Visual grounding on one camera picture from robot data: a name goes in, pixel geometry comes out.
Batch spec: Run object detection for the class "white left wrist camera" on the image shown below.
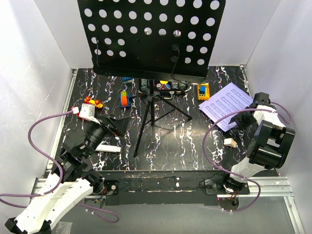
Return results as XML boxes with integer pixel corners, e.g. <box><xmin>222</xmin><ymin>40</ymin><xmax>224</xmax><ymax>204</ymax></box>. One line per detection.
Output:
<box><xmin>71</xmin><ymin>103</ymin><xmax>100</xmax><ymax>124</ymax></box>

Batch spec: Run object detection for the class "sheet music page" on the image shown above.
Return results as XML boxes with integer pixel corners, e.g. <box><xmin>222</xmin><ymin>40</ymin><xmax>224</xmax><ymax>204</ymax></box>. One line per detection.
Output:
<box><xmin>199</xmin><ymin>83</ymin><xmax>253</xmax><ymax>122</ymax></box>

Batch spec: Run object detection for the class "light blue toy block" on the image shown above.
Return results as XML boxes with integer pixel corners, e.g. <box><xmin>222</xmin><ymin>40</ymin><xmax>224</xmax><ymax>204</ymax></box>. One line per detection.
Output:
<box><xmin>121</xmin><ymin>77</ymin><xmax>134</xmax><ymax>84</ymax></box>

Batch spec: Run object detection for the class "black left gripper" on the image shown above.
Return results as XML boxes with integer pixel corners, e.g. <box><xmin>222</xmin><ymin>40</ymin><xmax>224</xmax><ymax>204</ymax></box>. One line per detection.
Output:
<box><xmin>84</xmin><ymin>113</ymin><xmax>131</xmax><ymax>158</ymax></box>

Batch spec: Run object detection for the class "black poker chip case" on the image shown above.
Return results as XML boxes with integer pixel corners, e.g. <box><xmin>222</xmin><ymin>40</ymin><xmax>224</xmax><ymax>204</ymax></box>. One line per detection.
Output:
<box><xmin>139</xmin><ymin>79</ymin><xmax>190</xmax><ymax>99</ymax></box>

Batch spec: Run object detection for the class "blue orange toy block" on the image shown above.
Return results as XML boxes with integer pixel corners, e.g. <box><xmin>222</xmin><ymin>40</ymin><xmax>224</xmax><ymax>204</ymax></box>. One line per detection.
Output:
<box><xmin>118</xmin><ymin>91</ymin><xmax>130</xmax><ymax>108</ymax></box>

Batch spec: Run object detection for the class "yellow toy block tray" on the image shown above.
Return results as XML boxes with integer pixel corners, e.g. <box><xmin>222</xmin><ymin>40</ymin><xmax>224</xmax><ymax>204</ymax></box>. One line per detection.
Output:
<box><xmin>197</xmin><ymin>83</ymin><xmax>210</xmax><ymax>101</ymax></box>

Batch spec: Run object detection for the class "small beige wood scrap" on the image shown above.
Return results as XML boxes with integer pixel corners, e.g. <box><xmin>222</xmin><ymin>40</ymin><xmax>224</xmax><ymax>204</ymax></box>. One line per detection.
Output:
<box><xmin>224</xmin><ymin>138</ymin><xmax>237</xmax><ymax>148</ymax></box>

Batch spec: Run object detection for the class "black music stand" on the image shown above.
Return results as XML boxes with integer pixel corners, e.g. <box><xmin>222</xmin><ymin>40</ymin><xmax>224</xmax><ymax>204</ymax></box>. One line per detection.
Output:
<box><xmin>77</xmin><ymin>0</ymin><xmax>226</xmax><ymax>158</ymax></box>

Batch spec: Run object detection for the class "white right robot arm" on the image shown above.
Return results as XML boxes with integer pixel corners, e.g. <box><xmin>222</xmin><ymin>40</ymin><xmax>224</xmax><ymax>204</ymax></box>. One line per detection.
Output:
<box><xmin>220</xmin><ymin>92</ymin><xmax>295</xmax><ymax>194</ymax></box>

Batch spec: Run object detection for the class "red toy bus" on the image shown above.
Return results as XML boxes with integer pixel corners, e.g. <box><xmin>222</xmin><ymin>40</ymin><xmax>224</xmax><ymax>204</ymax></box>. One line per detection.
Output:
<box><xmin>83</xmin><ymin>96</ymin><xmax>103</xmax><ymax>110</ymax></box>

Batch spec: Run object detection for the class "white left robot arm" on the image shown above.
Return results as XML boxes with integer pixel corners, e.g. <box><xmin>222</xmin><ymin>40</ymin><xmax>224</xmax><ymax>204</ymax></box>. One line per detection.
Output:
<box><xmin>5</xmin><ymin>115</ymin><xmax>130</xmax><ymax>234</ymax></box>

